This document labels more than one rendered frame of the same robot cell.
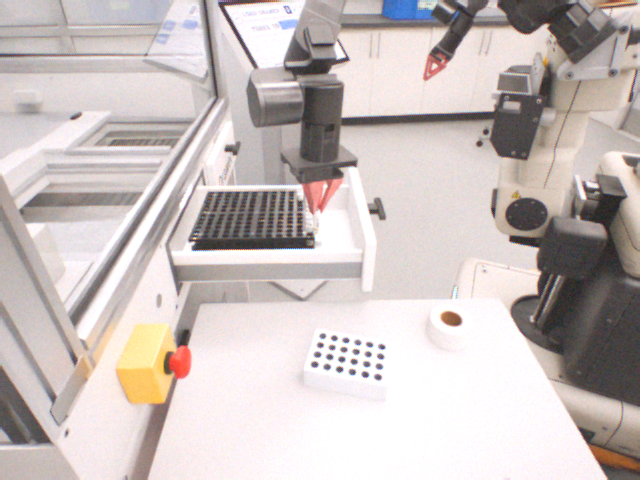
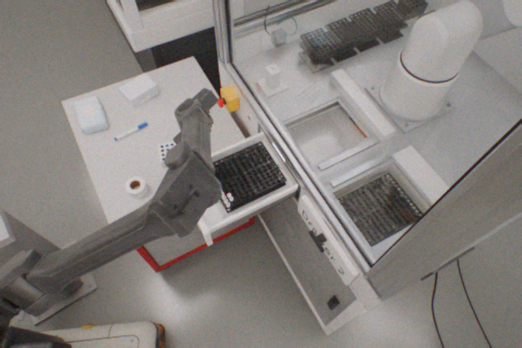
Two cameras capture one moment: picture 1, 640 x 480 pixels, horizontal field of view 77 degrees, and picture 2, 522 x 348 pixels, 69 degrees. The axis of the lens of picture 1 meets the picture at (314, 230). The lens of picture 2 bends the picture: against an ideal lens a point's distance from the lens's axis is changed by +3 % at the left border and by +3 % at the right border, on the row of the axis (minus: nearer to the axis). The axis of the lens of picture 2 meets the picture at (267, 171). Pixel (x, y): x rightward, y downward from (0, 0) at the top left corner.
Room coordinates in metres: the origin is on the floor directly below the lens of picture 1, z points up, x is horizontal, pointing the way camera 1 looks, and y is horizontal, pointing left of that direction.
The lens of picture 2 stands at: (1.23, -0.13, 1.99)
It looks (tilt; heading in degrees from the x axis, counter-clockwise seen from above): 60 degrees down; 149
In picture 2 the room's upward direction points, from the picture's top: 3 degrees clockwise
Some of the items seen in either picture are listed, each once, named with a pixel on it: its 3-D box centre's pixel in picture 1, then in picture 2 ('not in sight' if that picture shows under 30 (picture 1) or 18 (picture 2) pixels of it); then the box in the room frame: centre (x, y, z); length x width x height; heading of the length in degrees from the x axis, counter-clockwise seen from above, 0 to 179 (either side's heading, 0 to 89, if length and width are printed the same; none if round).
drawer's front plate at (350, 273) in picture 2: (223, 159); (325, 238); (0.98, 0.24, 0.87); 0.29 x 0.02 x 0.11; 1
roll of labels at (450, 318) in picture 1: (449, 327); (136, 187); (0.48, -0.23, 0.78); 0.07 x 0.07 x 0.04
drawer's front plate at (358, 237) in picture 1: (358, 222); (190, 202); (0.67, -0.09, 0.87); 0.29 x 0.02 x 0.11; 1
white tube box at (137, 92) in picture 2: not in sight; (139, 90); (0.06, -0.08, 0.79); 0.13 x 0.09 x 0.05; 106
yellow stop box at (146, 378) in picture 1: (152, 363); (229, 99); (0.33, 0.21, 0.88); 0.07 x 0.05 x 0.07; 1
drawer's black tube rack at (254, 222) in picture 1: (257, 226); (245, 177); (0.67, 0.11, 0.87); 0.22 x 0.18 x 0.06; 91
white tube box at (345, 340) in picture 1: (348, 363); (176, 153); (0.41, -0.05, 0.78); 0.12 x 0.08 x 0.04; 77
